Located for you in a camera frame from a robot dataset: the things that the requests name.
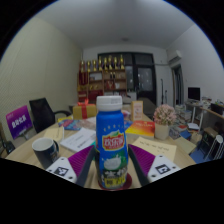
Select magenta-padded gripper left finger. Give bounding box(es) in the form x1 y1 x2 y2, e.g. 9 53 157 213
45 144 96 188

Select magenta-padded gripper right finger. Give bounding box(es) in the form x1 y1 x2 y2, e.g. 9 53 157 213
128 143 183 187

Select blue drink bottle white cap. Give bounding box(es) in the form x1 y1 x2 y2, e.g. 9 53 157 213
95 95 129 190

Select large manila envelope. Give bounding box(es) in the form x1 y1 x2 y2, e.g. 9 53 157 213
131 136 178 164

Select black mug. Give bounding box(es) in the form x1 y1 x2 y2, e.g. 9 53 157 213
31 137 60 170

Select white paper booklet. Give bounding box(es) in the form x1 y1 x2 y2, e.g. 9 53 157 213
59 127 97 153

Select small yellow envelope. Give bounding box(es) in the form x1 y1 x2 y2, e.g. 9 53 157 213
44 126 65 143

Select orange red book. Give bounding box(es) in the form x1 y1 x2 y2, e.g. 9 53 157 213
125 120 156 139

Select colourful printed booklet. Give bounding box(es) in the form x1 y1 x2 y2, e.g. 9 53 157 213
58 118 96 132

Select pink flowers in white pot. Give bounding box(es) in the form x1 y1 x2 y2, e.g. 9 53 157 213
152 104 177 141

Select pile of books on floor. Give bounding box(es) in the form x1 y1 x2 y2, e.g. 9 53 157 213
171 104 201 139

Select black office chair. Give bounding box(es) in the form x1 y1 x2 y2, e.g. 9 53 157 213
28 97 73 134

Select white round stool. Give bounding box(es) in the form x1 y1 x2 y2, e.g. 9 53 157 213
205 134 224 161

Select grey padded chair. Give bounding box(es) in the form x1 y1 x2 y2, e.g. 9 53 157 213
142 97 158 118

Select standing orange white card box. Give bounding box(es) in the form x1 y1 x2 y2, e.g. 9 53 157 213
130 100 144 122

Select yellow gift box red ribbon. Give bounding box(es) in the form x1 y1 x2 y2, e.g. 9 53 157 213
72 98 98 120

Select purple sign board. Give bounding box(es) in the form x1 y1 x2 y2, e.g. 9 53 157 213
5 105 34 140

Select cluttered wooden side desk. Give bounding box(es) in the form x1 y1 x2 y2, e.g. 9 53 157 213
184 98 224 134

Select black tripod stand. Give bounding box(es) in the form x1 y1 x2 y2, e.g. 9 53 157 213
160 78 169 106

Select black computer monitor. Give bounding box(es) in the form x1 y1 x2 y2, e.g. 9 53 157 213
187 87 202 102

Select dark glass double door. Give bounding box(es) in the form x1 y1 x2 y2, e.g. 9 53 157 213
97 52 158 106

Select wooden shelf unit with trophies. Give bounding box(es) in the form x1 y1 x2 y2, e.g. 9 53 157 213
77 54 128 103

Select white wall air conditioner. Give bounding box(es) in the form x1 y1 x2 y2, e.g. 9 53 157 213
167 50 183 65

